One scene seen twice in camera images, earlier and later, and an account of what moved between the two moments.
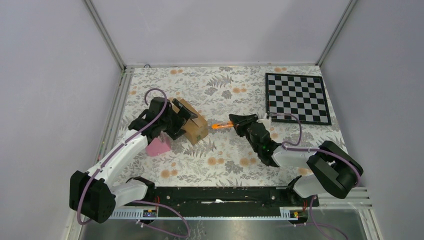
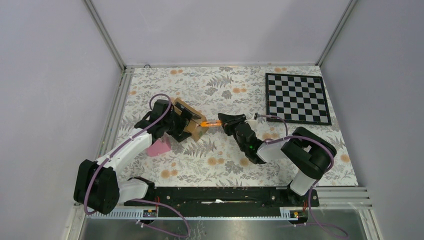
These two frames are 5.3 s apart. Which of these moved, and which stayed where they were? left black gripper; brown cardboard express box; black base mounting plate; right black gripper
Moved: right black gripper
Stayed: brown cardboard express box; black base mounting plate; left black gripper
